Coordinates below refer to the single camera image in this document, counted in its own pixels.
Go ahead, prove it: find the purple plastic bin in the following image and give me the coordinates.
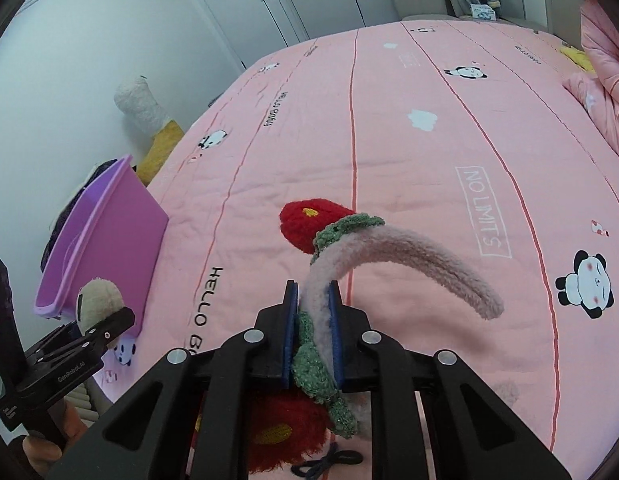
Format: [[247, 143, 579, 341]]
[[33, 154, 170, 337]]

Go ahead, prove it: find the beige plush hair clip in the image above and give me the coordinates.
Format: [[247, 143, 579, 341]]
[[76, 278, 126, 335]]

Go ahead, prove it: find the black jacket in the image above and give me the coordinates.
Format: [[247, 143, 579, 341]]
[[39, 159, 116, 272]]

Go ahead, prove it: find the black bow hair tie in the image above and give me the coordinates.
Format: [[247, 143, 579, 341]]
[[290, 442, 365, 480]]

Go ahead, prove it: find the person's left hand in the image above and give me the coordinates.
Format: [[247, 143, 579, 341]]
[[20, 400, 91, 478]]

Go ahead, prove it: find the folded pink quilt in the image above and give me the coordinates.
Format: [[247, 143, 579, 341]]
[[561, 0, 619, 167]]

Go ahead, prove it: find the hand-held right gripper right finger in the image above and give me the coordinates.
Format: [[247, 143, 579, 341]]
[[327, 280, 573, 480]]

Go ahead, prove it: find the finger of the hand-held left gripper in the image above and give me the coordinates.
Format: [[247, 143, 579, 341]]
[[26, 324, 86, 362], [79, 307, 137, 359]]

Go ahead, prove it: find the pink panda print bedsheet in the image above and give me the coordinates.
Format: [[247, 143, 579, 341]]
[[90, 15, 619, 480]]

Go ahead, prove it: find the pink strawberry plush headband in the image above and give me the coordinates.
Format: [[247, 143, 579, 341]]
[[244, 198, 505, 476]]

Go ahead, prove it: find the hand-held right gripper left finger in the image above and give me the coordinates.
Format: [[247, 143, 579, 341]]
[[47, 279, 303, 480]]

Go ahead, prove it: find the small yellow toy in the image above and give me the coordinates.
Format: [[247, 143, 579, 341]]
[[559, 44, 591, 71]]

